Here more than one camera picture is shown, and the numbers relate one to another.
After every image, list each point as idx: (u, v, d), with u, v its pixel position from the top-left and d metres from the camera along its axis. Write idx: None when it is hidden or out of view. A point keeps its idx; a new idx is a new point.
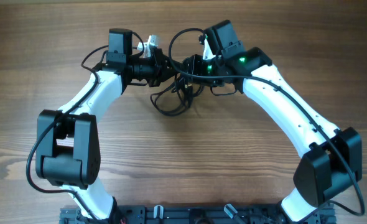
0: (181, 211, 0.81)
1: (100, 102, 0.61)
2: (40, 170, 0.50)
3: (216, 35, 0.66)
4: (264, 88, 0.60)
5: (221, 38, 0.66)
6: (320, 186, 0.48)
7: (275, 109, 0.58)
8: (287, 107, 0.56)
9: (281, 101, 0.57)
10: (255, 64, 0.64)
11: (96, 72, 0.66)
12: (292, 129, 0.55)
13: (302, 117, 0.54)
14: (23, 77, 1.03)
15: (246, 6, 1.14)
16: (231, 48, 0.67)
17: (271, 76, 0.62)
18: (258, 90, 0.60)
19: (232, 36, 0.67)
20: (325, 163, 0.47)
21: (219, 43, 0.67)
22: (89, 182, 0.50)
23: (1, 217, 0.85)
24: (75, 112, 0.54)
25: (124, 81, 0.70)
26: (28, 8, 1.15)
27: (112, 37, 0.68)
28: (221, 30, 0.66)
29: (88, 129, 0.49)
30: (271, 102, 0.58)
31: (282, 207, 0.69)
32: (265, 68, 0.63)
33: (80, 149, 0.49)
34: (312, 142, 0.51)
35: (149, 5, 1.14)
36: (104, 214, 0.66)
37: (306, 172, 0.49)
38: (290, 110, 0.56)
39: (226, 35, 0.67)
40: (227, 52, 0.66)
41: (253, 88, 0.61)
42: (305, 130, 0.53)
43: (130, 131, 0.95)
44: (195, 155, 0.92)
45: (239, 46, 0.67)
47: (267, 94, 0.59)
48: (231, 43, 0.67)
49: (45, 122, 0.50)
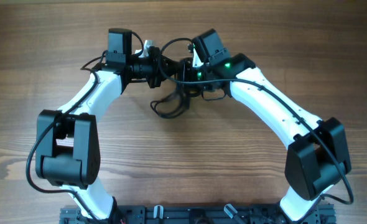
0: (181, 211, 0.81)
1: (100, 102, 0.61)
2: (40, 170, 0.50)
3: (203, 43, 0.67)
4: (249, 88, 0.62)
5: (208, 47, 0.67)
6: (308, 177, 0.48)
7: (261, 108, 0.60)
8: (270, 104, 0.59)
9: (265, 100, 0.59)
10: (240, 67, 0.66)
11: (96, 72, 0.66)
12: (278, 124, 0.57)
13: (285, 113, 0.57)
14: (23, 77, 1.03)
15: (246, 6, 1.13)
16: (217, 55, 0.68)
17: (255, 77, 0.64)
18: (243, 91, 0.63)
19: (218, 44, 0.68)
20: (311, 153, 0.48)
21: (206, 51, 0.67)
22: (89, 183, 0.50)
23: (1, 217, 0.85)
24: (75, 112, 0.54)
25: (124, 81, 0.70)
26: (28, 8, 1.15)
27: (112, 37, 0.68)
28: (208, 39, 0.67)
29: (88, 129, 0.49)
30: (256, 101, 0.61)
31: (280, 207, 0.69)
32: (248, 71, 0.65)
33: (79, 148, 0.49)
34: (296, 134, 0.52)
35: (149, 5, 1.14)
36: (104, 214, 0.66)
37: (295, 163, 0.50)
38: (274, 107, 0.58)
39: (211, 43, 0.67)
40: (214, 60, 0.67)
41: (239, 90, 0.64)
42: (289, 124, 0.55)
43: (130, 131, 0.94)
44: (195, 155, 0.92)
45: (224, 53, 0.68)
47: (252, 94, 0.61)
48: (218, 50, 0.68)
49: (45, 122, 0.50)
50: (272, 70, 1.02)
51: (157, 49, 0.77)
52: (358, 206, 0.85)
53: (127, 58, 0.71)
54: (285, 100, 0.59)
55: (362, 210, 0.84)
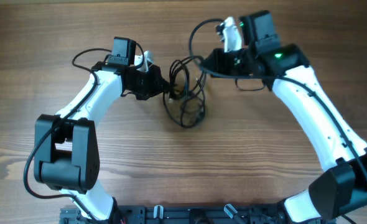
0: (181, 211, 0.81)
1: (99, 106, 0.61)
2: (38, 175, 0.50)
3: (252, 24, 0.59)
4: (297, 91, 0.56)
5: (257, 29, 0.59)
6: (338, 201, 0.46)
7: (306, 115, 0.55)
8: (320, 115, 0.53)
9: (315, 109, 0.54)
10: (291, 61, 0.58)
11: (95, 72, 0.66)
12: (320, 139, 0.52)
13: (333, 129, 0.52)
14: (23, 77, 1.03)
15: (246, 6, 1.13)
16: (265, 41, 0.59)
17: (307, 79, 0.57)
18: (291, 93, 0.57)
19: (269, 28, 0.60)
20: (350, 180, 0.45)
21: (254, 33, 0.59)
22: (88, 188, 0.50)
23: (1, 217, 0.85)
24: (73, 117, 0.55)
25: (124, 81, 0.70)
26: (28, 8, 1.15)
27: (116, 42, 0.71)
28: (259, 19, 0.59)
29: (86, 135, 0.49)
30: (303, 107, 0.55)
31: (284, 206, 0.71)
32: (301, 70, 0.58)
33: (78, 154, 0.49)
34: (339, 157, 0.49)
35: (149, 5, 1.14)
36: (104, 216, 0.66)
37: (328, 185, 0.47)
38: (321, 119, 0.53)
39: (262, 26, 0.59)
40: (262, 45, 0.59)
41: (285, 89, 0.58)
42: (334, 144, 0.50)
43: (130, 131, 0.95)
44: (195, 155, 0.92)
45: (274, 40, 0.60)
47: (300, 98, 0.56)
48: (267, 35, 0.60)
49: (43, 127, 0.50)
50: None
51: (157, 67, 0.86)
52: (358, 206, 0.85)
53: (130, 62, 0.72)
54: (336, 115, 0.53)
55: (362, 210, 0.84)
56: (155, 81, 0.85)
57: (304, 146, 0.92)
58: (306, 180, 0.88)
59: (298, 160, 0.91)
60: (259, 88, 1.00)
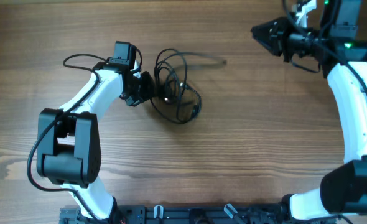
0: (181, 211, 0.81)
1: (101, 101, 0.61)
2: (41, 168, 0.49)
3: (338, 5, 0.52)
4: (351, 82, 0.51)
5: (340, 12, 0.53)
6: (349, 195, 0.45)
7: (349, 106, 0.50)
8: (364, 110, 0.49)
9: (361, 104, 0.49)
10: (359, 55, 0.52)
11: (96, 71, 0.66)
12: (356, 132, 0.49)
13: None
14: (23, 77, 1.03)
15: (246, 5, 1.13)
16: (342, 28, 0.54)
17: None
18: (343, 81, 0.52)
19: (353, 16, 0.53)
20: None
21: (334, 16, 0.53)
22: (90, 181, 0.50)
23: (2, 217, 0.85)
24: (76, 111, 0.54)
25: (124, 80, 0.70)
26: (28, 8, 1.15)
27: (117, 45, 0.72)
28: (346, 2, 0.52)
29: (89, 128, 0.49)
30: (349, 98, 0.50)
31: (289, 200, 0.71)
32: (363, 65, 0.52)
33: (81, 147, 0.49)
34: (366, 155, 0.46)
35: (149, 5, 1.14)
36: (104, 214, 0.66)
37: (345, 176, 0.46)
38: (364, 116, 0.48)
39: (346, 10, 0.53)
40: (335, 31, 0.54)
41: (339, 74, 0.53)
42: None
43: (129, 131, 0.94)
44: (195, 155, 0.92)
45: (352, 30, 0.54)
47: (350, 89, 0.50)
48: (346, 23, 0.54)
49: (45, 121, 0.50)
50: (273, 70, 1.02)
51: (150, 74, 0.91)
52: None
53: (130, 65, 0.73)
54: None
55: None
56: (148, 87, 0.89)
57: (304, 146, 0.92)
58: (306, 181, 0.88)
59: (298, 160, 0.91)
60: (259, 87, 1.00)
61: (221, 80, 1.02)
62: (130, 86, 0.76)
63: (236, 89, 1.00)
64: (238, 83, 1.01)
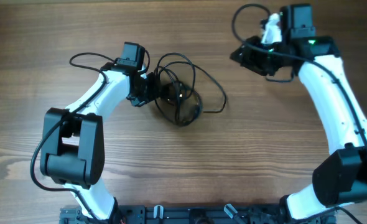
0: (181, 211, 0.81)
1: (107, 103, 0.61)
2: (44, 167, 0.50)
3: (291, 12, 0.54)
4: (321, 76, 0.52)
5: (295, 17, 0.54)
6: (340, 185, 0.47)
7: (325, 99, 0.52)
8: (338, 101, 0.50)
9: (334, 96, 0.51)
10: (322, 48, 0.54)
11: (104, 72, 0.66)
12: (333, 121, 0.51)
13: (348, 115, 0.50)
14: (23, 77, 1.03)
15: (246, 6, 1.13)
16: (302, 30, 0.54)
17: (333, 66, 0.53)
18: (315, 76, 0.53)
19: (308, 18, 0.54)
20: (354, 165, 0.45)
21: (291, 22, 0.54)
22: (92, 182, 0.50)
23: (2, 217, 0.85)
24: (83, 112, 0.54)
25: (132, 81, 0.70)
26: (28, 8, 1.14)
27: (127, 46, 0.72)
28: (298, 9, 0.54)
29: (94, 130, 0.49)
30: (322, 91, 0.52)
31: (286, 201, 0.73)
32: (329, 58, 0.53)
33: (85, 148, 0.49)
34: (349, 142, 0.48)
35: (149, 5, 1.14)
36: (104, 215, 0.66)
37: (332, 167, 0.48)
38: (339, 106, 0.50)
39: (303, 14, 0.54)
40: (297, 33, 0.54)
41: (309, 71, 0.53)
42: (347, 129, 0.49)
43: (130, 131, 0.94)
44: (196, 155, 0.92)
45: (311, 31, 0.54)
47: (322, 84, 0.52)
48: (303, 25, 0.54)
49: (51, 120, 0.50)
50: None
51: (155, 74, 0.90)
52: (357, 206, 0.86)
53: (139, 66, 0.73)
54: (354, 102, 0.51)
55: (362, 209, 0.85)
56: (155, 88, 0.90)
57: (304, 146, 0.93)
58: (306, 181, 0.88)
59: (298, 160, 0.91)
60: (259, 87, 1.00)
61: (221, 80, 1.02)
62: (137, 88, 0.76)
63: (236, 89, 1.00)
64: (238, 83, 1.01)
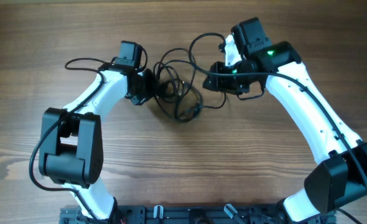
0: (181, 211, 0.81)
1: (105, 102, 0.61)
2: (43, 167, 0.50)
3: (242, 31, 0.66)
4: (289, 86, 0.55)
5: (247, 34, 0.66)
6: (333, 193, 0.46)
7: (299, 111, 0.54)
8: (311, 109, 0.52)
9: (306, 104, 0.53)
10: (283, 58, 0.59)
11: (101, 72, 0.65)
12: (312, 132, 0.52)
13: (324, 122, 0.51)
14: (23, 77, 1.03)
15: (246, 6, 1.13)
16: (257, 43, 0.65)
17: (298, 75, 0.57)
18: (283, 89, 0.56)
19: (259, 32, 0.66)
20: (343, 173, 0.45)
21: (245, 38, 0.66)
22: (91, 182, 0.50)
23: (1, 217, 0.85)
24: (80, 111, 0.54)
25: (130, 81, 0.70)
26: (28, 8, 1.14)
27: (124, 46, 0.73)
28: (249, 25, 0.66)
29: (92, 129, 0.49)
30: (295, 102, 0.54)
31: (283, 206, 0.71)
32: (292, 66, 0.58)
33: (83, 147, 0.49)
34: (333, 150, 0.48)
35: (149, 5, 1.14)
36: (104, 214, 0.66)
37: (322, 178, 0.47)
38: (313, 114, 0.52)
39: (252, 30, 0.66)
40: (254, 47, 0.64)
41: (278, 85, 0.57)
42: (326, 136, 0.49)
43: (130, 131, 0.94)
44: (195, 155, 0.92)
45: (265, 42, 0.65)
47: (292, 94, 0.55)
48: (258, 38, 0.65)
49: (49, 120, 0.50)
50: None
51: (150, 71, 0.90)
52: (357, 206, 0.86)
53: (136, 65, 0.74)
54: (328, 109, 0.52)
55: (361, 209, 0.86)
56: (152, 85, 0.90)
57: (304, 145, 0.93)
58: None
59: (298, 159, 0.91)
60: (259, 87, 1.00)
61: None
62: (135, 86, 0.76)
63: None
64: None
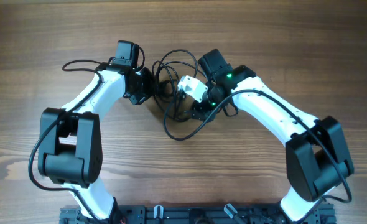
0: (181, 211, 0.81)
1: (104, 102, 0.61)
2: (42, 167, 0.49)
3: (206, 62, 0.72)
4: (248, 95, 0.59)
5: (211, 64, 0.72)
6: (307, 175, 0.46)
7: (261, 112, 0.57)
8: (269, 107, 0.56)
9: (264, 104, 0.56)
10: (241, 78, 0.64)
11: (99, 72, 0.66)
12: (277, 127, 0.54)
13: (283, 115, 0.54)
14: (23, 77, 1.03)
15: (246, 6, 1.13)
16: (220, 70, 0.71)
17: (254, 84, 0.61)
18: (244, 98, 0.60)
19: (221, 60, 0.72)
20: (307, 149, 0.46)
21: (209, 67, 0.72)
22: (91, 181, 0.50)
23: (0, 218, 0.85)
24: (79, 111, 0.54)
25: (128, 81, 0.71)
26: (28, 8, 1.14)
27: (120, 45, 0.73)
28: (211, 56, 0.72)
29: (91, 129, 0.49)
30: (255, 106, 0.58)
31: (281, 208, 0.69)
32: (248, 80, 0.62)
33: (83, 147, 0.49)
34: (295, 134, 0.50)
35: (149, 5, 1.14)
36: (104, 214, 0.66)
37: (293, 163, 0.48)
38: (273, 111, 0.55)
39: (216, 60, 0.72)
40: (218, 74, 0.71)
41: (241, 99, 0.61)
42: (287, 125, 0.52)
43: (130, 131, 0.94)
44: (195, 155, 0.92)
45: (227, 68, 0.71)
47: (252, 100, 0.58)
48: (221, 66, 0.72)
49: (48, 119, 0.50)
50: (272, 70, 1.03)
51: (148, 70, 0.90)
52: (357, 206, 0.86)
53: (133, 65, 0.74)
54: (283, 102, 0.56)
55: (362, 209, 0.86)
56: (150, 83, 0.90)
57: None
58: None
59: None
60: None
61: None
62: (134, 86, 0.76)
63: None
64: None
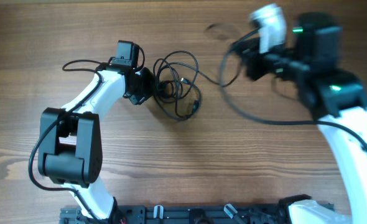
0: (181, 211, 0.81)
1: (104, 102, 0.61)
2: (42, 167, 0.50)
3: (318, 39, 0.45)
4: (350, 140, 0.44)
5: (321, 47, 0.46)
6: None
7: (351, 167, 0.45)
8: None
9: (366, 167, 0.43)
10: (349, 96, 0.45)
11: (99, 72, 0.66)
12: (361, 199, 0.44)
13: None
14: (23, 77, 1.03)
15: (246, 6, 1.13)
16: (325, 61, 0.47)
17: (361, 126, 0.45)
18: (340, 137, 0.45)
19: (334, 46, 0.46)
20: None
21: (318, 51, 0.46)
22: (91, 181, 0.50)
23: (1, 218, 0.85)
24: (79, 111, 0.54)
25: (128, 81, 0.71)
26: (28, 8, 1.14)
27: (120, 45, 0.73)
28: (326, 33, 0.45)
29: (91, 129, 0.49)
30: (351, 157, 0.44)
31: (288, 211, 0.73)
32: (354, 112, 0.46)
33: (83, 147, 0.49)
34: None
35: (149, 5, 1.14)
36: (104, 214, 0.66)
37: None
38: None
39: (328, 42, 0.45)
40: (318, 66, 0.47)
41: (335, 132, 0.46)
42: None
43: (130, 131, 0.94)
44: (195, 155, 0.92)
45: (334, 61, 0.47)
47: (351, 150, 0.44)
48: (329, 55, 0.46)
49: (49, 119, 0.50)
50: None
51: (149, 70, 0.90)
52: None
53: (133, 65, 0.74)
54: None
55: None
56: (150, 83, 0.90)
57: (303, 146, 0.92)
58: (306, 181, 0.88)
59: (298, 159, 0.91)
60: (259, 88, 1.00)
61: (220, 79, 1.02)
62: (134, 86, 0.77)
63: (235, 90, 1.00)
64: (237, 83, 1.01)
